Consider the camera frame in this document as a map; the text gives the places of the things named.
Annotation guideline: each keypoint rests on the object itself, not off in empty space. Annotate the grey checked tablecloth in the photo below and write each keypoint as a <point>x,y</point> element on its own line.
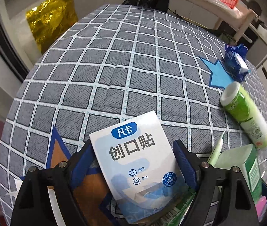
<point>115,64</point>

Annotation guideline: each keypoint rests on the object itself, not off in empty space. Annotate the green white lotion bottle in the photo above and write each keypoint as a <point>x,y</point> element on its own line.
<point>236,100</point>

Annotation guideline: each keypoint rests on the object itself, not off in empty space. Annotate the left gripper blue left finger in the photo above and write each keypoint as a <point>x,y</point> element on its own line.
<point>80,164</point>

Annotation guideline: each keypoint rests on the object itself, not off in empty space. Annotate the gold foil bag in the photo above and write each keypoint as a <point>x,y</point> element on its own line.
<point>49,20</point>

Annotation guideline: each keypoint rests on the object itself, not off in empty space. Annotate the blue wrapper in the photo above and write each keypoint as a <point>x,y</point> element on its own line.
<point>235,61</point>

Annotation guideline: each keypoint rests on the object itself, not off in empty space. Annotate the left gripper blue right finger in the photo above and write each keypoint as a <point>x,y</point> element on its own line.
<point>187,163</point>

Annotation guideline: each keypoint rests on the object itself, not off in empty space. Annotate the white bandage box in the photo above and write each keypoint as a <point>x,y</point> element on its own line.
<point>139,167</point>

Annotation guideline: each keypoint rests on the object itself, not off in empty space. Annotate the green hand cream tube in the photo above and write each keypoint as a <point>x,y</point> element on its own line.
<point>212,159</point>

